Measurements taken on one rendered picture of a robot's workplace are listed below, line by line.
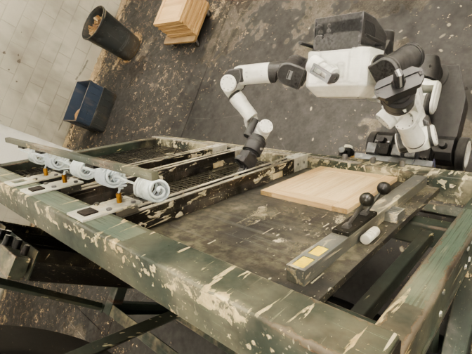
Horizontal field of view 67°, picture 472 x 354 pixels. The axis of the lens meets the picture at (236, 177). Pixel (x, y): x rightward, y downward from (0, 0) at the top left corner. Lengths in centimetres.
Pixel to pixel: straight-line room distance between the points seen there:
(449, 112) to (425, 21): 88
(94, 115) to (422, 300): 495
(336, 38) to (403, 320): 107
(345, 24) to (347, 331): 115
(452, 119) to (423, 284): 182
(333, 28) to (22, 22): 521
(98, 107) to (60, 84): 109
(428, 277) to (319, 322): 33
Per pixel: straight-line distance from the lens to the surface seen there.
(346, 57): 146
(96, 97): 539
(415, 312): 74
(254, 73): 163
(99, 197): 153
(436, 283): 84
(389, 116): 120
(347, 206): 130
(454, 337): 169
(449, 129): 253
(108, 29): 542
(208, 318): 70
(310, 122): 308
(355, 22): 147
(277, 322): 59
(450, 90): 265
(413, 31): 317
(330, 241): 97
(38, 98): 620
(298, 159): 179
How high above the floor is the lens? 247
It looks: 48 degrees down
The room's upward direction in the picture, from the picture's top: 64 degrees counter-clockwise
